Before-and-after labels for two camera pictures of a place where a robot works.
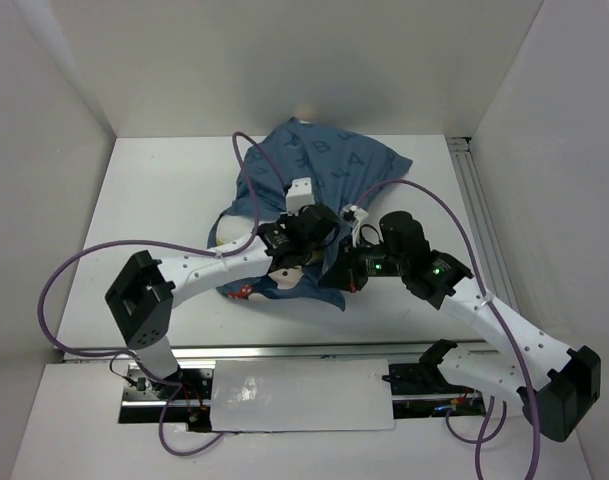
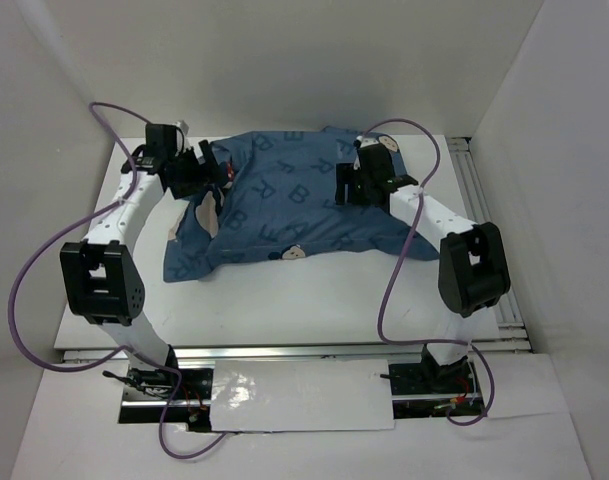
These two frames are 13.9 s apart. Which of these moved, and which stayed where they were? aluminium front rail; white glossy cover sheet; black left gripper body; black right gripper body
Moved: black right gripper body; black left gripper body
Stayed: white glossy cover sheet; aluminium front rail
